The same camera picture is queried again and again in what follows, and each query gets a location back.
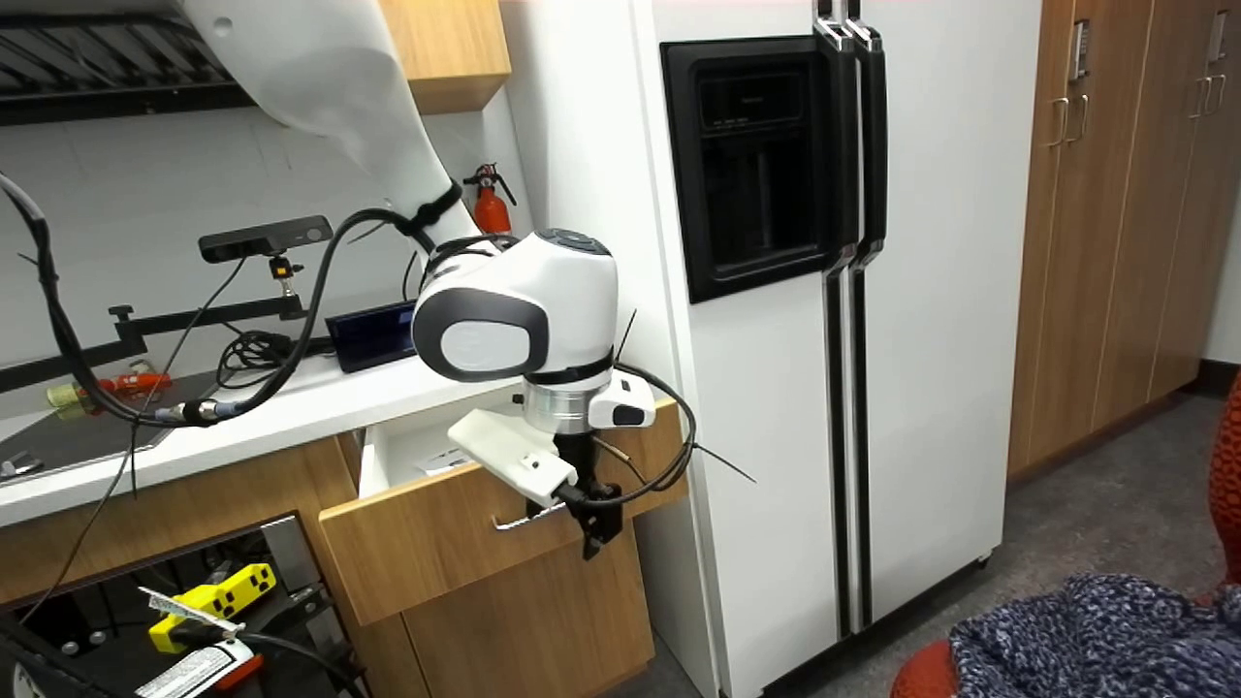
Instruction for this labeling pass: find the blue knitted blanket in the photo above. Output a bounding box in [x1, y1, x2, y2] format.
[946, 569, 1241, 698]

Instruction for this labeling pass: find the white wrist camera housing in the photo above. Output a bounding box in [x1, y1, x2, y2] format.
[443, 408, 582, 509]

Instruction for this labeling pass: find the wooden base cabinet frame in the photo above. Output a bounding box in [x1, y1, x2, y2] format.
[0, 436, 406, 698]

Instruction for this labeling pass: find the white power strip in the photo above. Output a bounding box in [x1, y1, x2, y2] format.
[145, 635, 273, 698]

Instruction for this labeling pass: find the black bar camera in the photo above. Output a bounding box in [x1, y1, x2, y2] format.
[195, 213, 339, 271]

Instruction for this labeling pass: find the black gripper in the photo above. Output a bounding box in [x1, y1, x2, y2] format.
[553, 436, 629, 563]

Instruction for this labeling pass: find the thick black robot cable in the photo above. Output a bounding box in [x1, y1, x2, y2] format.
[0, 167, 474, 431]

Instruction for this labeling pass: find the black cart table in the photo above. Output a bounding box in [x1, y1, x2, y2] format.
[0, 584, 367, 698]

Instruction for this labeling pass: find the black metal bar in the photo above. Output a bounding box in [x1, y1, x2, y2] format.
[0, 294, 311, 395]

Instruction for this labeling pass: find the coiled black cable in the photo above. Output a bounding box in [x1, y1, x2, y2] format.
[211, 326, 313, 391]

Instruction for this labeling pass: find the orange office chair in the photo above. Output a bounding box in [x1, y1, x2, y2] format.
[889, 373, 1241, 698]

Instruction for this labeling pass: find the tall wooden cabinet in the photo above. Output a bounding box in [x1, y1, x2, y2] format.
[1004, 0, 1241, 484]

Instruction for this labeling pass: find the wooden cabinet door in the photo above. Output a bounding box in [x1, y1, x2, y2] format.
[388, 525, 658, 698]

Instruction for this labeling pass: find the wooden wall cabinet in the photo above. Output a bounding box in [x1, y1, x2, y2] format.
[371, 0, 516, 118]

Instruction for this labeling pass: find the black counter mat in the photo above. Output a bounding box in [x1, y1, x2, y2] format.
[0, 386, 212, 484]

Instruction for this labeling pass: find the wooden drawer with metal handle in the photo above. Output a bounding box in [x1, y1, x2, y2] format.
[313, 395, 689, 634]

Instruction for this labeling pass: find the white refrigerator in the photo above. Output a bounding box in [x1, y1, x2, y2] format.
[499, 0, 1047, 698]

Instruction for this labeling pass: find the black range hood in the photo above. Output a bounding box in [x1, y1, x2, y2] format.
[0, 0, 247, 130]

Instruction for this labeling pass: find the yellow power plug block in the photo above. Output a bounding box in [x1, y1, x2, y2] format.
[145, 559, 283, 661]

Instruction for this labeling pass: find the grey metal panel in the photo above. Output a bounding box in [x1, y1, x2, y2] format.
[251, 512, 349, 651]

